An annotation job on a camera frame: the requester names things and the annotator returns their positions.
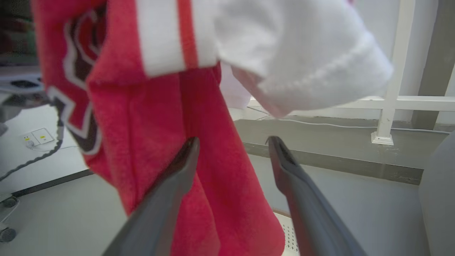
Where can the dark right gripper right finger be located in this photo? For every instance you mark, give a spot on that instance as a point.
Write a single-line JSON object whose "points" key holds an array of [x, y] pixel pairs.
{"points": [[309, 209]]}

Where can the red and white jersey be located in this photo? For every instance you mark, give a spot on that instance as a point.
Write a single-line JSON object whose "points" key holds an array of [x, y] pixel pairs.
{"points": [[160, 106]]}

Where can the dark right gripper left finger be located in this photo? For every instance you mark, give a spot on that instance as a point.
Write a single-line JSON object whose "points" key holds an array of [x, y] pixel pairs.
{"points": [[160, 202]]}

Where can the cream laundry basket brown rim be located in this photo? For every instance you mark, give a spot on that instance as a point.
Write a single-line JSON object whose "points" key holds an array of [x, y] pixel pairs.
{"points": [[289, 234]]}

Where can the dark caster wheel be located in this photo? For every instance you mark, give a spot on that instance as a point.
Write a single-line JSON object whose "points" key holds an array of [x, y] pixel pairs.
{"points": [[6, 234], [7, 202]]}

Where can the white railing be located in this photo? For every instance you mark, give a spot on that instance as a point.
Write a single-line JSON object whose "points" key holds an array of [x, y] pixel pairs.
{"points": [[391, 103]]}

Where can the white wall outlet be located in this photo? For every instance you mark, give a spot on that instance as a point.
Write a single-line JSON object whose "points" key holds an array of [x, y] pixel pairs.
{"points": [[41, 136]]}

